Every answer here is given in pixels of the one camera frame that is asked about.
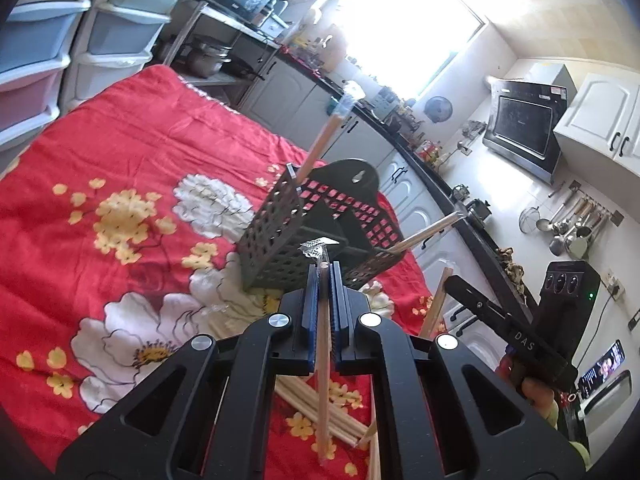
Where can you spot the teal hanging bin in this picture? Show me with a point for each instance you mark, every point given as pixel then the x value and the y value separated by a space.
pixel 332 106

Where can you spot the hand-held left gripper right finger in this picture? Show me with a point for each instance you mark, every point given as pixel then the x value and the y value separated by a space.
pixel 336 320

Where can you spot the pastel plastic drawer tower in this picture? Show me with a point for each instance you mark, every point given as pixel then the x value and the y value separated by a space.
pixel 30 40

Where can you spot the black range hood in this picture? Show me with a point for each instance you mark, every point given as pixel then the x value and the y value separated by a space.
pixel 525 125

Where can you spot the pile of wooden chopstick packs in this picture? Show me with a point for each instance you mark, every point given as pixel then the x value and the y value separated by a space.
pixel 300 400

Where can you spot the black perforated utensil holder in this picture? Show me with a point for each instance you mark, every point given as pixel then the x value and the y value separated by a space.
pixel 280 240

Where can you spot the person's right hand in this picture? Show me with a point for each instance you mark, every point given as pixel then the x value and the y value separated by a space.
pixel 537 397

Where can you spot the kitchen window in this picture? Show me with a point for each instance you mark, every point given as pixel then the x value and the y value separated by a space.
pixel 410 20

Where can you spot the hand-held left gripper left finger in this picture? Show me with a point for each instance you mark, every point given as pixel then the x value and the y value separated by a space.
pixel 312 320

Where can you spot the row of hanging kitchen utensils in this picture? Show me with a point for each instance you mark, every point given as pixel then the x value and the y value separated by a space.
pixel 570 230

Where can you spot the grey-blue plastic drawer tower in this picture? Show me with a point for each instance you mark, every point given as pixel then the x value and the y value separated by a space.
pixel 125 35

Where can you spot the small wall fan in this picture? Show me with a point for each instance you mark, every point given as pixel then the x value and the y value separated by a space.
pixel 438 108

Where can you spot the group of condiment bottles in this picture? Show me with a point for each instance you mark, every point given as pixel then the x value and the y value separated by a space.
pixel 431 151

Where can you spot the wooden chopsticks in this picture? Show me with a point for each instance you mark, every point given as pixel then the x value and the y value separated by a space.
pixel 435 305
pixel 325 400
pixel 425 232
pixel 320 142

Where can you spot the black frying pan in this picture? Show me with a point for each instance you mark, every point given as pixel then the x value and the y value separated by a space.
pixel 240 67

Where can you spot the red floral blanket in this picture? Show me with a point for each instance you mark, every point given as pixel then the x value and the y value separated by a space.
pixel 150 135

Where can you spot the white kitchen base cabinets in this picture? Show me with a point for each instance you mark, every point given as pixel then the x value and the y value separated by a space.
pixel 290 85

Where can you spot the wall power socket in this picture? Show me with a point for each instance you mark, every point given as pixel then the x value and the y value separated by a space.
pixel 614 285

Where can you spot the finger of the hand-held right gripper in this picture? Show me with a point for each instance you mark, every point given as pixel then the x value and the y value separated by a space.
pixel 475 300

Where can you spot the metal kitchen rack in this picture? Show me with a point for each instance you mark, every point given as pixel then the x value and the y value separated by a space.
pixel 220 17

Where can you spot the smartphone with lit screen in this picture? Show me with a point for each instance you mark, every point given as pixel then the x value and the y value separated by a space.
pixel 605 365

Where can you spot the white wall cabinet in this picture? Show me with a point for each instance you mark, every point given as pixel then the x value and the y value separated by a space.
pixel 600 115

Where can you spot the stainless steel pots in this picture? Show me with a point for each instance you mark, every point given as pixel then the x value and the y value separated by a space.
pixel 207 55

